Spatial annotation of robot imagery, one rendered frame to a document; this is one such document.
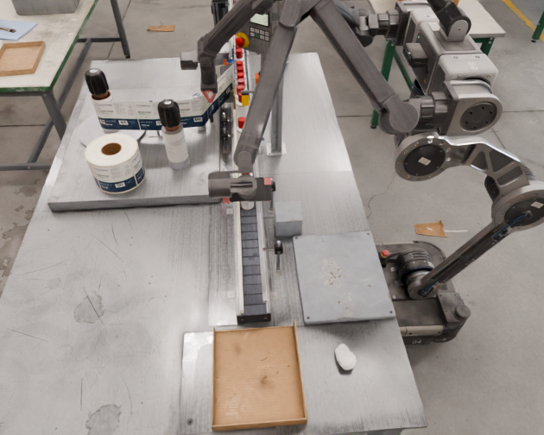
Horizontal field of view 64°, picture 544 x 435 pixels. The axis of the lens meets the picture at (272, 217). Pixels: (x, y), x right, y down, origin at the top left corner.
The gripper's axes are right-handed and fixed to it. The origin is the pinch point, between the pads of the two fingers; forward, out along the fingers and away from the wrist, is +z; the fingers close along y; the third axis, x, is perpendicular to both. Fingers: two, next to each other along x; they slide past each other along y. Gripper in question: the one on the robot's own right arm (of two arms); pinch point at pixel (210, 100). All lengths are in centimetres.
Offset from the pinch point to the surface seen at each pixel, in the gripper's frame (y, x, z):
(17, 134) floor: -133, -160, 115
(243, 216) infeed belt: 45, 12, 21
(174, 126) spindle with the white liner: 14.9, -13.6, 1.1
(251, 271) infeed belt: 71, 13, 21
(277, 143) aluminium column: 1.7, 28.2, 21.9
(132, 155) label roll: 23.8, -29.9, 7.7
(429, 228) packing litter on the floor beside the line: -14, 129, 106
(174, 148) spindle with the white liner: 16.5, -14.9, 10.9
